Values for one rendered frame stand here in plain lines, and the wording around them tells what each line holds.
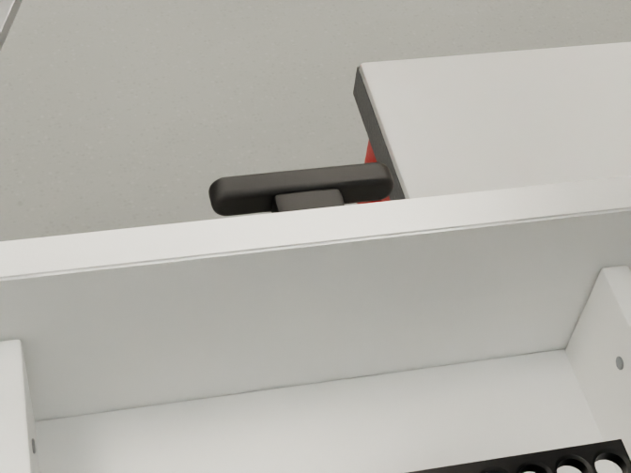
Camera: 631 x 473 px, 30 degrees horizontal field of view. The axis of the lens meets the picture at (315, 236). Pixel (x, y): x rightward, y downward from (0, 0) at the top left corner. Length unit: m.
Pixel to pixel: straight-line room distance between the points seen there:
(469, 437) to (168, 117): 1.35
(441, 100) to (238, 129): 1.07
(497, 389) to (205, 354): 0.13
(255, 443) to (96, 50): 1.48
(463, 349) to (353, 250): 0.10
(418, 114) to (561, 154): 0.09
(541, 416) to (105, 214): 1.22
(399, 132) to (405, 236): 0.28
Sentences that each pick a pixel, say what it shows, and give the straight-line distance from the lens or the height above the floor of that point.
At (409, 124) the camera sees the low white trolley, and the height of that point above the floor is 0.76.
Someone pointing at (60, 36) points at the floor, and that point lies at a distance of 1.95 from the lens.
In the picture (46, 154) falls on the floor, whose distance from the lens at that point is 1.76.
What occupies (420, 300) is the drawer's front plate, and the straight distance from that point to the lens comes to 0.47.
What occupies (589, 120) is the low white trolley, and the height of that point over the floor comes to 0.76.
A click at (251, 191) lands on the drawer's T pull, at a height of 0.91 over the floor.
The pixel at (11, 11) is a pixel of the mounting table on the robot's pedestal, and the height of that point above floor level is 0.76.
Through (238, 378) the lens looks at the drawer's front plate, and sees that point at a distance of 0.48.
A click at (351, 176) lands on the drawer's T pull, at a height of 0.91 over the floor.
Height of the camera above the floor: 1.25
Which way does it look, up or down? 49 degrees down
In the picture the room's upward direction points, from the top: 8 degrees clockwise
